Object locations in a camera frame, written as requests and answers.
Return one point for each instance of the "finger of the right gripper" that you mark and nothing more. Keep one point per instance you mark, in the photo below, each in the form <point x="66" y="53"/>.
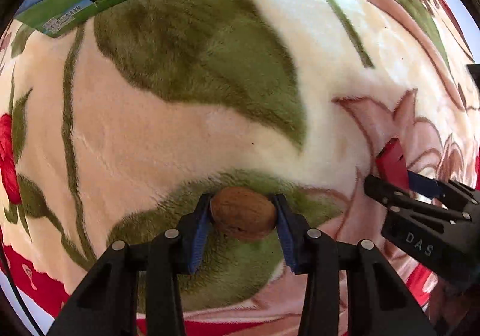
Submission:
<point x="450" y="192"/>
<point x="388" y="195"/>

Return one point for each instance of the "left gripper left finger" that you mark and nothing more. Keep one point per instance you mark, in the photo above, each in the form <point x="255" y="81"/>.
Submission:
<point x="105" y="302"/>

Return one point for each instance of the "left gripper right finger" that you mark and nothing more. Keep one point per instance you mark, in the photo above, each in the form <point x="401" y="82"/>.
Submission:
<point x="378" y="301"/>

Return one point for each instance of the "brown walnut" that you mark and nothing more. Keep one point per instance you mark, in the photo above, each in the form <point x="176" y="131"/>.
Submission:
<point x="243" y="214"/>

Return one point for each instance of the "red small box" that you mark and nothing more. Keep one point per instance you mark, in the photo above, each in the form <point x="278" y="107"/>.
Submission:
<point x="391" y="164"/>

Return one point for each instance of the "floral fleece blanket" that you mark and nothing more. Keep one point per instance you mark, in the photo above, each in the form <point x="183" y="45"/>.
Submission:
<point x="110" y="131"/>

